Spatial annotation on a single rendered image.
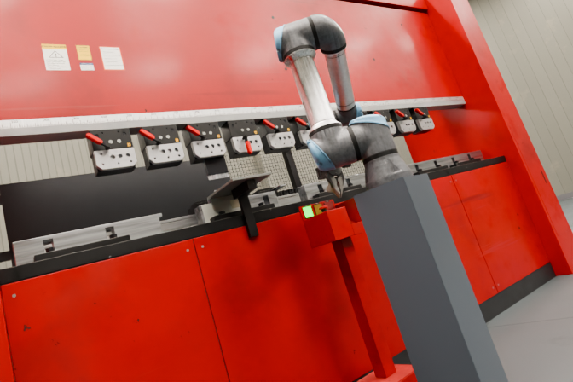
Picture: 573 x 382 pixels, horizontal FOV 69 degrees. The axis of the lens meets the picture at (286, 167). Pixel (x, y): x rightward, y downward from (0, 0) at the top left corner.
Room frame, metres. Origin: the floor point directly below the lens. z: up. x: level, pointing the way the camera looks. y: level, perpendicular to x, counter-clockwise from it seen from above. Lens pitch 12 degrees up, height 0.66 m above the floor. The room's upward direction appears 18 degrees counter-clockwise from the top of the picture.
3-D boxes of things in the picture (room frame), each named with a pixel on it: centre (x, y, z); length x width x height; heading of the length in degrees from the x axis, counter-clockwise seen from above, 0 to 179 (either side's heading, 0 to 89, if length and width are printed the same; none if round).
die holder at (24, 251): (1.49, 0.75, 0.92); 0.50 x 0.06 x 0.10; 127
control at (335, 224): (1.75, -0.12, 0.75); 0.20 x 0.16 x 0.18; 128
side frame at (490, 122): (3.32, -1.42, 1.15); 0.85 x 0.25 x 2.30; 37
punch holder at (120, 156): (1.57, 0.65, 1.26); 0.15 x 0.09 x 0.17; 127
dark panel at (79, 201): (2.09, 0.80, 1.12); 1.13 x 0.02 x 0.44; 127
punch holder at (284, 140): (2.04, 0.00, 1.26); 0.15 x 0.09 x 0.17; 127
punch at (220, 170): (1.82, 0.31, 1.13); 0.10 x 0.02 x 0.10; 127
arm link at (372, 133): (1.32, -0.29, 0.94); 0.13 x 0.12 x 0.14; 87
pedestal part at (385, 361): (1.75, -0.12, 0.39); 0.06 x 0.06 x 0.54; 38
